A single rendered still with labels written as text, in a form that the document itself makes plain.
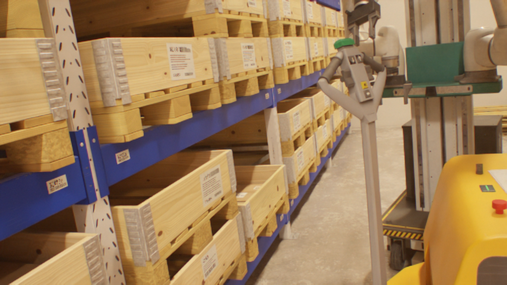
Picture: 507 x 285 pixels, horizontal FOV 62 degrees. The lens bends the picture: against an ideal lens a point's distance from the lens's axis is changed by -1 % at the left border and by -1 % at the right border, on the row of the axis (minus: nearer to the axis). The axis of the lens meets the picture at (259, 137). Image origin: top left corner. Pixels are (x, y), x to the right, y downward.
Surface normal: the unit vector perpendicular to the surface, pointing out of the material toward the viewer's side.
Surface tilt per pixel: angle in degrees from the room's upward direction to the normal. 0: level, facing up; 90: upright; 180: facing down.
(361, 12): 62
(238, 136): 90
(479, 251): 90
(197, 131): 90
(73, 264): 90
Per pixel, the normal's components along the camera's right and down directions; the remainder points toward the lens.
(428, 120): -0.57, 0.22
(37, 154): -0.33, 0.22
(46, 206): 0.94, -0.05
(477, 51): -0.87, 0.16
